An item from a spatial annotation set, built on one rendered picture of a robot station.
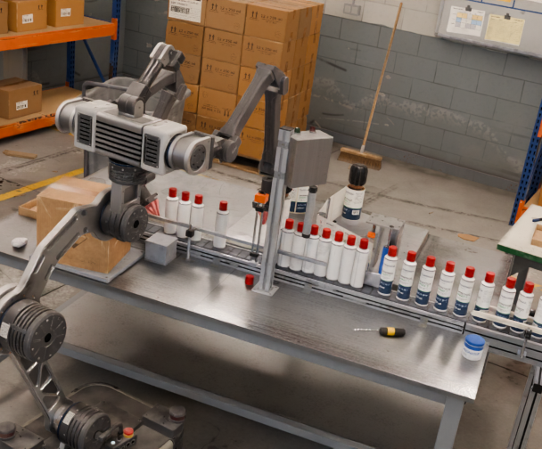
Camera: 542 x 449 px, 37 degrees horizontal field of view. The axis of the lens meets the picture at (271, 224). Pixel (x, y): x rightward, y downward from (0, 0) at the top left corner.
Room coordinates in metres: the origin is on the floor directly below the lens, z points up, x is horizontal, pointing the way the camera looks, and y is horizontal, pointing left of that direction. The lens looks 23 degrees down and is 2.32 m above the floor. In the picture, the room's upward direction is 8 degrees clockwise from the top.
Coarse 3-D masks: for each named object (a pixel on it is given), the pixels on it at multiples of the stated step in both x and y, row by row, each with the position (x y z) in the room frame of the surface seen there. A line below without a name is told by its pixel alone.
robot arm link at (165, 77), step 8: (160, 72) 3.17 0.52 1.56; (168, 72) 3.17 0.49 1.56; (176, 72) 3.19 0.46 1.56; (160, 80) 3.13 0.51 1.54; (168, 80) 3.17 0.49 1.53; (176, 80) 3.20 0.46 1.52; (184, 80) 3.25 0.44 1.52; (152, 88) 3.09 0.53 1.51; (160, 88) 3.14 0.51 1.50; (168, 88) 3.24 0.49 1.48; (176, 88) 3.22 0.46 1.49
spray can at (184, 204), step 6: (186, 192) 3.10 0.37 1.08; (186, 198) 3.09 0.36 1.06; (180, 204) 3.09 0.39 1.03; (186, 204) 3.08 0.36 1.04; (180, 210) 3.08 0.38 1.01; (186, 210) 3.08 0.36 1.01; (180, 216) 3.08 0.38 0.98; (186, 216) 3.08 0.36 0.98; (186, 222) 3.09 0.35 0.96; (180, 228) 3.08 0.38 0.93; (186, 228) 3.09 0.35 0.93; (180, 234) 3.08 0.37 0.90
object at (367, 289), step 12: (156, 228) 3.15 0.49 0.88; (180, 240) 3.07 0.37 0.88; (204, 240) 3.10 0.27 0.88; (228, 252) 3.01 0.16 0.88; (240, 252) 3.03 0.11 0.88; (276, 264) 2.96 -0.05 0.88; (312, 276) 2.89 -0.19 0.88; (348, 288) 2.83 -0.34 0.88; (372, 288) 2.86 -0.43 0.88; (396, 300) 2.78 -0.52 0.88; (408, 300) 2.79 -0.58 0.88; (432, 312) 2.72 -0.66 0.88
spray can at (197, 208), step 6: (198, 198) 3.07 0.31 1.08; (192, 204) 3.09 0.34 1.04; (198, 204) 3.08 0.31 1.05; (192, 210) 3.08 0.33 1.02; (198, 210) 3.07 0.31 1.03; (192, 216) 3.07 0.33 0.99; (198, 216) 3.07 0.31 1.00; (192, 222) 3.07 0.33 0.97; (198, 222) 3.07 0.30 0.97; (198, 234) 3.07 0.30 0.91; (192, 240) 3.07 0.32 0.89; (198, 240) 3.07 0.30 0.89
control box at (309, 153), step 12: (300, 132) 2.88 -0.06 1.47; (300, 144) 2.78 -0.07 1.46; (312, 144) 2.81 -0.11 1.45; (324, 144) 2.85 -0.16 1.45; (288, 156) 2.80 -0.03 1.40; (300, 156) 2.79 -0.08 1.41; (312, 156) 2.82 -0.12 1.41; (324, 156) 2.85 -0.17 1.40; (288, 168) 2.79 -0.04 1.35; (300, 168) 2.79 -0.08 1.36; (312, 168) 2.82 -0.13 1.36; (324, 168) 2.86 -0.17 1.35; (288, 180) 2.79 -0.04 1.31; (300, 180) 2.80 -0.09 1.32; (312, 180) 2.83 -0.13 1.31; (324, 180) 2.87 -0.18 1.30
